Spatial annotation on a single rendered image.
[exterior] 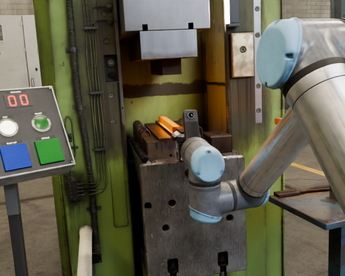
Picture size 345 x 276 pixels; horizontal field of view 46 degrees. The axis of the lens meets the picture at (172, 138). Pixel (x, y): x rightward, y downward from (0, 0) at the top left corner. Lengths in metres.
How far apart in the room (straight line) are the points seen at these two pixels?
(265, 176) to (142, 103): 0.97
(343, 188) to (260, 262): 1.29
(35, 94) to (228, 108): 0.74
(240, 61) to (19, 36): 5.26
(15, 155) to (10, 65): 5.37
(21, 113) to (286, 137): 0.79
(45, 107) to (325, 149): 0.93
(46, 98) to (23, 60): 5.25
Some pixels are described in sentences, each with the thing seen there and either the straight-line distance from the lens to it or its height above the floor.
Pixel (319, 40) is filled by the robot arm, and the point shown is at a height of 1.27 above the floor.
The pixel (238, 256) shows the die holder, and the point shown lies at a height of 0.53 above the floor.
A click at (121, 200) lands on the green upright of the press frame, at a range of 1.64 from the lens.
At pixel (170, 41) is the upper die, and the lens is 1.44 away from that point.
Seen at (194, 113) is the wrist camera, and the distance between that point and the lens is 1.30.
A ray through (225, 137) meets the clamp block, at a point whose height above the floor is 0.97.
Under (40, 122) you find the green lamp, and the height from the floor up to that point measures 1.09.
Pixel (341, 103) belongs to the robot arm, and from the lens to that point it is 0.66.
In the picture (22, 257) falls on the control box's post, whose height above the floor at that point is 0.65.
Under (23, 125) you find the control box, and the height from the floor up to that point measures 1.09.
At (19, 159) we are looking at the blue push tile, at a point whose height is 1.00.
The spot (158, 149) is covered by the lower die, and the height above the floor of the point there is 0.95.
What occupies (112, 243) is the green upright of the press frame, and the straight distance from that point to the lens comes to 1.70.
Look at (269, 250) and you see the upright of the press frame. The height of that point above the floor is 0.42.
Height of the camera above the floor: 1.24
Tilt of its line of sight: 10 degrees down
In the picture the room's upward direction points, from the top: 3 degrees counter-clockwise
